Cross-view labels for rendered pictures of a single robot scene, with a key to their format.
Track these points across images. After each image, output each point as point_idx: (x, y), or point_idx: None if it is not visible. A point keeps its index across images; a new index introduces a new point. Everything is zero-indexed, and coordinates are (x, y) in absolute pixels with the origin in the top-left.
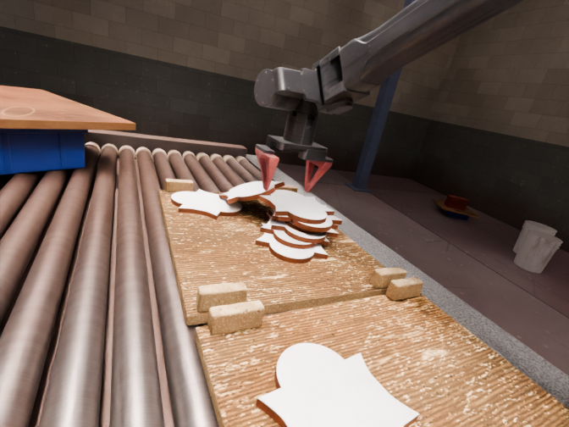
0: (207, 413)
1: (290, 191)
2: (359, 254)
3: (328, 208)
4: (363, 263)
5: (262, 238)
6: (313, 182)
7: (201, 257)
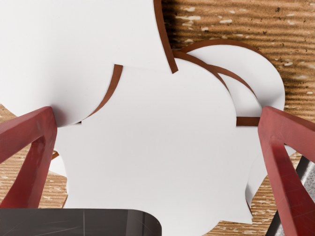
0: None
1: (195, 82)
2: (253, 206)
3: (244, 209)
4: (232, 224)
5: (55, 165)
6: (271, 186)
7: None
